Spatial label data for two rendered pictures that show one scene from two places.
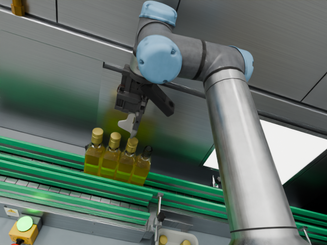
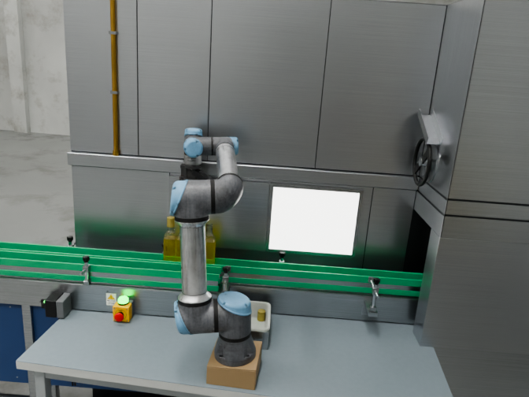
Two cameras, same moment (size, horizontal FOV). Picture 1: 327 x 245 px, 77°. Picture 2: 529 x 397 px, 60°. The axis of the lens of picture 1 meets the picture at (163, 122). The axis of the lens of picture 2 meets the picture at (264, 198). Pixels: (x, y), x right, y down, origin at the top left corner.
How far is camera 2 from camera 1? 152 cm
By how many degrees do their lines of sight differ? 24
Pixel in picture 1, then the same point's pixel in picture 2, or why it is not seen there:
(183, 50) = (202, 141)
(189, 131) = (243, 213)
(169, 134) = (228, 220)
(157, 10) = (190, 131)
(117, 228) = not seen: hidden behind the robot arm
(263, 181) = (225, 165)
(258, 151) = (226, 161)
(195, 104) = not seen: hidden behind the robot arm
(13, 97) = (104, 220)
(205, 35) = not seen: hidden behind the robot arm
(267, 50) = (271, 139)
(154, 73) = (191, 152)
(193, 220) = (267, 295)
